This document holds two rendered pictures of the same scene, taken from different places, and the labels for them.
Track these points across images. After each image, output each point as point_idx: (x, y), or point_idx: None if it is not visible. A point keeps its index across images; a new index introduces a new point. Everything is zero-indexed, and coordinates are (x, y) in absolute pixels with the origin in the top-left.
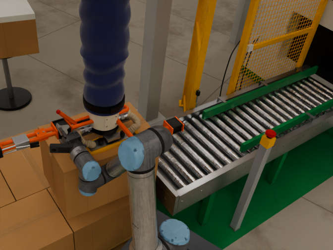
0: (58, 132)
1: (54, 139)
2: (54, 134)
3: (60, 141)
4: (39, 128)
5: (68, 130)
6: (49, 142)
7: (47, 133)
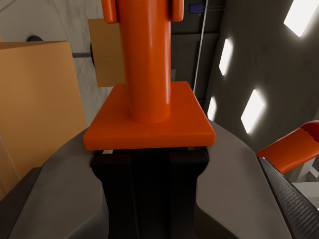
0: (194, 154)
1: (22, 97)
2: (149, 107)
3: (56, 183)
4: (66, 44)
5: (189, 234)
6: (1, 66)
7: (51, 68)
